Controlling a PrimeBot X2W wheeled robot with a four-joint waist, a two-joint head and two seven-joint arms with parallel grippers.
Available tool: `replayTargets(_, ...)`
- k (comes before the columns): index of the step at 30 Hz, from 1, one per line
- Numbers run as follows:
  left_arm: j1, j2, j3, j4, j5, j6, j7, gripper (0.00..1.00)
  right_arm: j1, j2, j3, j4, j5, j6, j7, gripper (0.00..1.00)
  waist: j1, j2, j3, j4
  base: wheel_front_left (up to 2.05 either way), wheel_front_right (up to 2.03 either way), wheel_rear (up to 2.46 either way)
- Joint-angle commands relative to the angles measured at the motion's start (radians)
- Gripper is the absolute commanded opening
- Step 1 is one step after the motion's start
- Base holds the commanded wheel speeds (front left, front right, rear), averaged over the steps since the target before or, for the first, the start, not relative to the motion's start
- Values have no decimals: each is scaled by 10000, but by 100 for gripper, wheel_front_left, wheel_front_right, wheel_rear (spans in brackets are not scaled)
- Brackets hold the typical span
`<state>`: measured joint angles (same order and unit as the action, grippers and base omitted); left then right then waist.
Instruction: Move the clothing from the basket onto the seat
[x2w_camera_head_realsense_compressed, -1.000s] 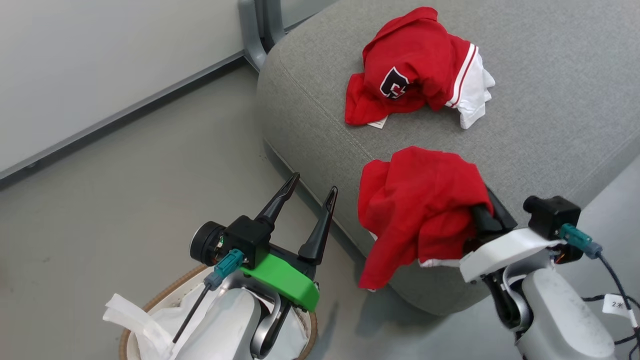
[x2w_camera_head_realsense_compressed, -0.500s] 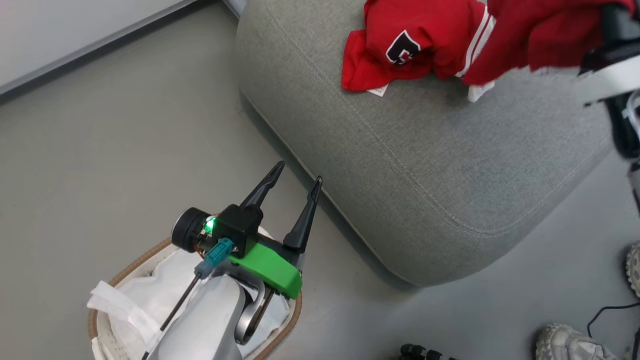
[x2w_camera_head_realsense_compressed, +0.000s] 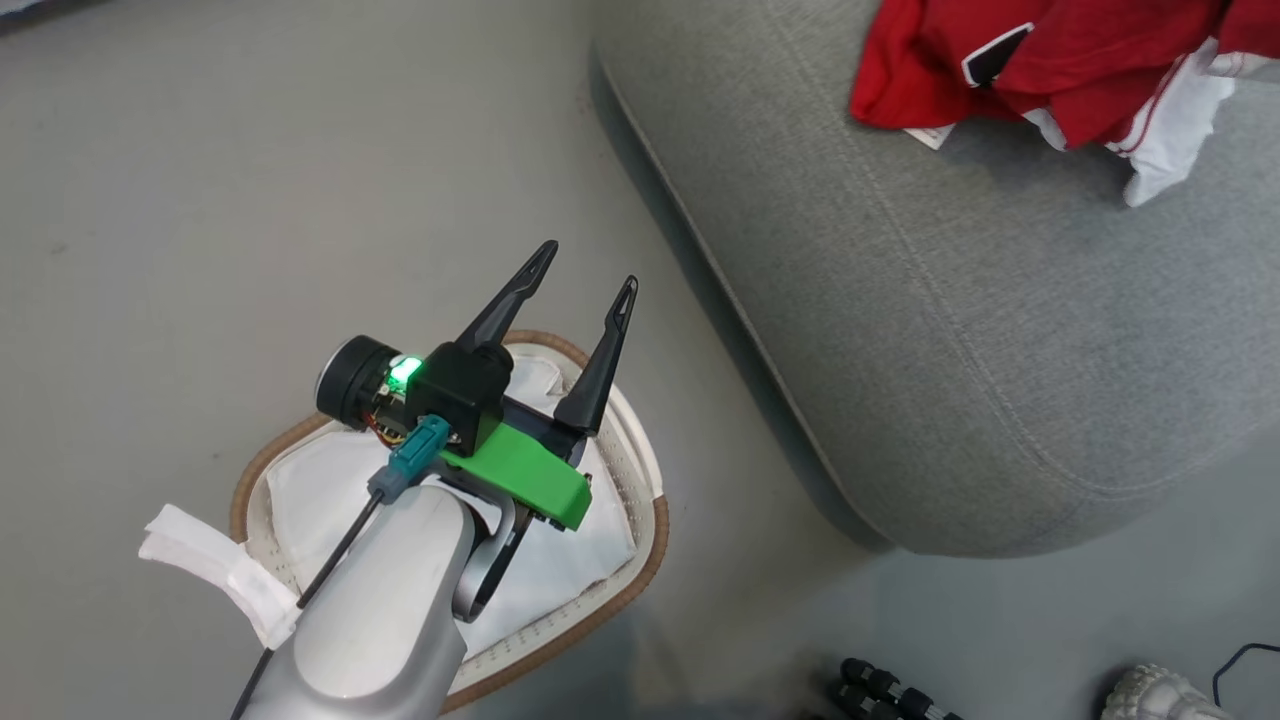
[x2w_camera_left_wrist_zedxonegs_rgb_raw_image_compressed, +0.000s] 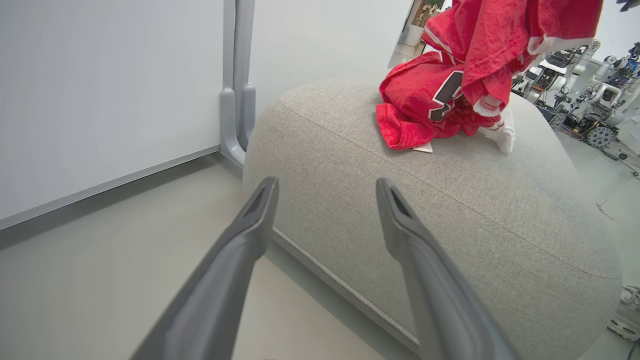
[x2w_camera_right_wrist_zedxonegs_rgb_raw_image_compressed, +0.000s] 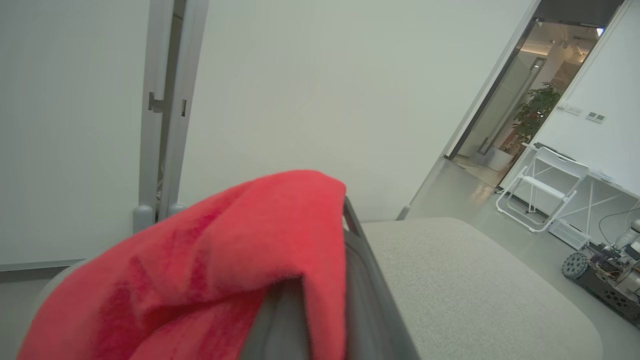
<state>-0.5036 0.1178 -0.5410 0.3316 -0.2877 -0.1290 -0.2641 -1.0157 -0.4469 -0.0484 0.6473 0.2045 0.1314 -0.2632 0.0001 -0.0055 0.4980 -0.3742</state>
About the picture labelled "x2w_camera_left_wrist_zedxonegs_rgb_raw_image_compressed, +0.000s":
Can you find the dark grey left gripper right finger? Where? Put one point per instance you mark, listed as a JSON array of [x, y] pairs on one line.
[[430, 280]]

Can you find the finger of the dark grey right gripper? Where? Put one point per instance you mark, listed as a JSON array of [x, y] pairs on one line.
[[629, 4]]

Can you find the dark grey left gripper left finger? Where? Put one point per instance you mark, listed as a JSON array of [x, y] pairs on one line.
[[225, 270]]

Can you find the white cloth garment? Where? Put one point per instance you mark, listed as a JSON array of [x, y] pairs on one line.
[[502, 137]]

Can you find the red sports jersey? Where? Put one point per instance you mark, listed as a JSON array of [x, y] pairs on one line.
[[415, 95]]

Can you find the grey fabric sofa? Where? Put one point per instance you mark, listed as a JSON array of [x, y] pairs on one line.
[[450, 225]]

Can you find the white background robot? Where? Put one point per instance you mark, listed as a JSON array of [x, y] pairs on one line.
[[600, 105], [555, 70]]

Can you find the white object on floor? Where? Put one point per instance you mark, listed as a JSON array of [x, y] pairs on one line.
[[625, 315]]

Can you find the grey partition post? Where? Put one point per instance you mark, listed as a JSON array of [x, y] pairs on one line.
[[246, 60], [228, 115]]

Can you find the wall poster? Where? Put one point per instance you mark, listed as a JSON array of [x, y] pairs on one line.
[[417, 20]]

